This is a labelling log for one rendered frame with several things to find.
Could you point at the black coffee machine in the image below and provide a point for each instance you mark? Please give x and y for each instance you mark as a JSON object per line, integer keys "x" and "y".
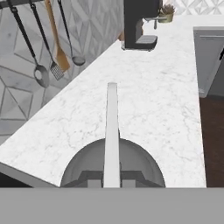
{"x": 136, "y": 20}

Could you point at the wooden spatula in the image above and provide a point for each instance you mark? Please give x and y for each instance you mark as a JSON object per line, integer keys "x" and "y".
{"x": 61, "y": 58}

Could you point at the small potted plant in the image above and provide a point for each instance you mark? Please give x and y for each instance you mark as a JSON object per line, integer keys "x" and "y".
{"x": 167, "y": 13}

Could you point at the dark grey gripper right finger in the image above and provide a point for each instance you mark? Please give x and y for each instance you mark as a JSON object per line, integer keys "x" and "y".
{"x": 134, "y": 176}

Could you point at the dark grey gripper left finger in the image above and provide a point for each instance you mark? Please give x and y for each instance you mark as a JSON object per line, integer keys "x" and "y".
{"x": 87, "y": 176}

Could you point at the grey cupboard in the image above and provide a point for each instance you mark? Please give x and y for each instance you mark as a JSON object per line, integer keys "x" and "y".
{"x": 208, "y": 58}

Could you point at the dark utensil rail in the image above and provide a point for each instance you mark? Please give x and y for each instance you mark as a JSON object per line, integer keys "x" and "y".
{"x": 17, "y": 2}

